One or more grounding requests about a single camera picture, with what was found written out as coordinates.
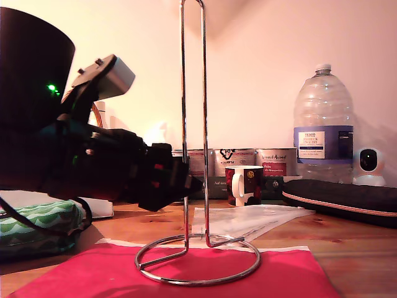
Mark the white Lancome box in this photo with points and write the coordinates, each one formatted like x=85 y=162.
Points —
x=99 y=209

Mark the metallic paper towel stand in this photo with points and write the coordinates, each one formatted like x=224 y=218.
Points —
x=204 y=93

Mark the green wave-patterned pouch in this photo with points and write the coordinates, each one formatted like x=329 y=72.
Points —
x=46 y=214

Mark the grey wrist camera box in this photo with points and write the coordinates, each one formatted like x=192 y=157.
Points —
x=119 y=79

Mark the large clear water bottle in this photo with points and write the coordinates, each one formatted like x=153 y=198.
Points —
x=325 y=146

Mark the clear plastic sleeve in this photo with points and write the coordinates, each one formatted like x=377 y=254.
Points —
x=248 y=217

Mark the red paper mat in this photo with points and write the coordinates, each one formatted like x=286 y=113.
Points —
x=93 y=273

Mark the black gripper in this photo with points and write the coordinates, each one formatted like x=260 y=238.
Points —
x=118 y=164

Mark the wicker basket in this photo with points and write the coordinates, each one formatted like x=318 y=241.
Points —
x=98 y=119

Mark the black case with pale trim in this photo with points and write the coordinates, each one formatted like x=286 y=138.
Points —
x=341 y=195

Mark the small white round camera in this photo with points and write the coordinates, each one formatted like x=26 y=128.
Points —
x=369 y=161

